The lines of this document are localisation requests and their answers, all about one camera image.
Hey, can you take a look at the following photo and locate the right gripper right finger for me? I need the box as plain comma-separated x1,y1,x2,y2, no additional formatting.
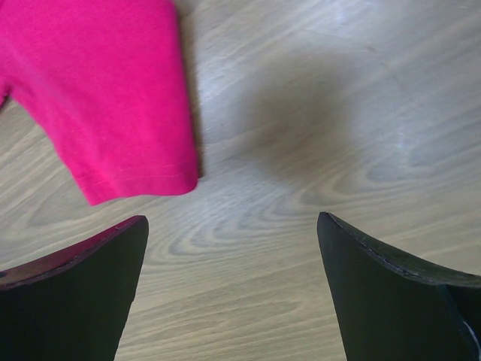
317,212,480,360

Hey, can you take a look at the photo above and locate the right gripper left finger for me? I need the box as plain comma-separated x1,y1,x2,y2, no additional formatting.
1,216,149,360

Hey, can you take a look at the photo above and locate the red t shirt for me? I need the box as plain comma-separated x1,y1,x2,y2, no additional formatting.
1,1,199,205

